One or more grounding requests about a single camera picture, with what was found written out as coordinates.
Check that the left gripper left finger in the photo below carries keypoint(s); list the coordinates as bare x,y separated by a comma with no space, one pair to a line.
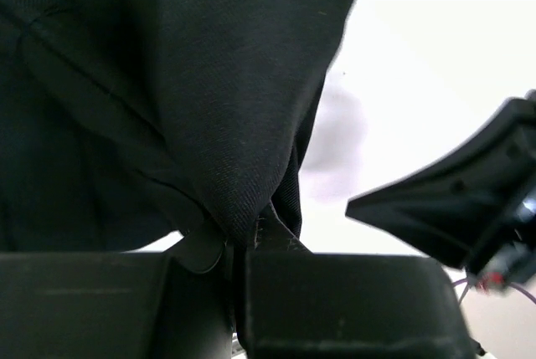
171,304

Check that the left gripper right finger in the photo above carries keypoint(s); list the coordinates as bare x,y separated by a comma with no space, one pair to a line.
297,304

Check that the black skirt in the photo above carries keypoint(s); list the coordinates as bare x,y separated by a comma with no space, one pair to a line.
125,120

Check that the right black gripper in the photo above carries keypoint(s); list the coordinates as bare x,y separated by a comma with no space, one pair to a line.
474,208

